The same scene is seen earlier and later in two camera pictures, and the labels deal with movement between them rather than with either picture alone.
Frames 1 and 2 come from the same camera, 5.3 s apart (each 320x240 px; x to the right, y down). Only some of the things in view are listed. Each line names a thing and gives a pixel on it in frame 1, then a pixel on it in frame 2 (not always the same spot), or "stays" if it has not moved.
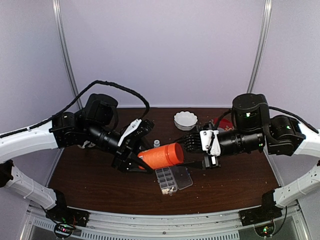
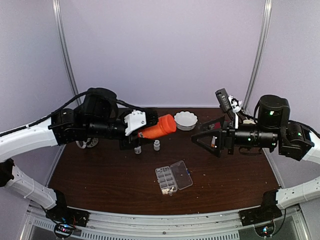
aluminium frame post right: [267, 11] stays
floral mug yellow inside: [91, 145] stays
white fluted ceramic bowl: [185, 120] stays
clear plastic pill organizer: [171, 179] stays
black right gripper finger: [198, 165] → [210, 140]
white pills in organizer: [165, 191] stays
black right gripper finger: [186, 136] → [216, 124]
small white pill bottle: [156, 143] stays
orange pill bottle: [170, 154] → [166, 124]
